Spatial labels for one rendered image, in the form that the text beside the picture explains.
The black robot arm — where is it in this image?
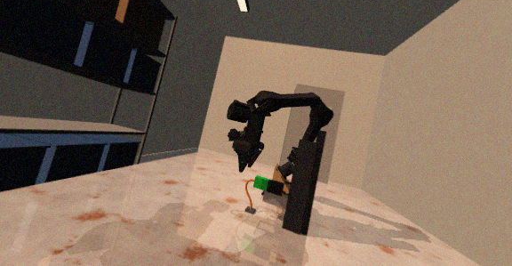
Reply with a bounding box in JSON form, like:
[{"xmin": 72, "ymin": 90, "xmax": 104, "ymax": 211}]
[{"xmin": 227, "ymin": 91, "xmax": 333, "ymax": 180}]

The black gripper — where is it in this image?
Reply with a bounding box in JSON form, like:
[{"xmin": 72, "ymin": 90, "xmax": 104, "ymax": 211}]
[{"xmin": 232, "ymin": 125, "xmax": 264, "ymax": 173}]

